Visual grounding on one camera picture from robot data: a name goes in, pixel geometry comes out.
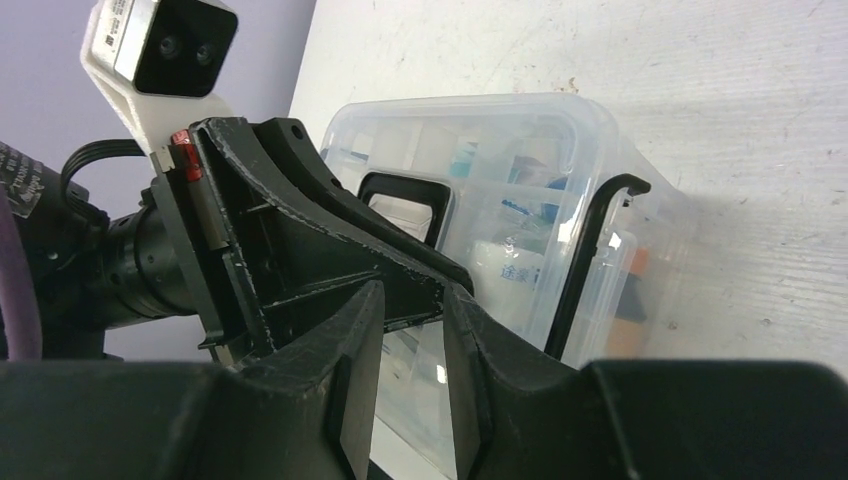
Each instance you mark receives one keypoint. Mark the brown bottle orange label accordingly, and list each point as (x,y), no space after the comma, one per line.
(628,330)

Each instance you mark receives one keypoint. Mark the teal packet of supplies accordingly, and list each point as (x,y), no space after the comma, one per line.
(523,177)

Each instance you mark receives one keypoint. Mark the clear plastic box lid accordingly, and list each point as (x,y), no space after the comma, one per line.
(410,137)

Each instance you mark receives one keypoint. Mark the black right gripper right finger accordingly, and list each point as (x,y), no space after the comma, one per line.
(519,414)

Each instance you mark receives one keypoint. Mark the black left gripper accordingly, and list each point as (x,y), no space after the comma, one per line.
(270,244)

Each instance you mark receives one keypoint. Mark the clear plastic medicine box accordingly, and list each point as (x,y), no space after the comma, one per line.
(654,220)

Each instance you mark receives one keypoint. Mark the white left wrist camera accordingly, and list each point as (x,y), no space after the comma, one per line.
(157,63)

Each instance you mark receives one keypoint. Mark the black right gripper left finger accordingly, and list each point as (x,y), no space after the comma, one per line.
(304,412)

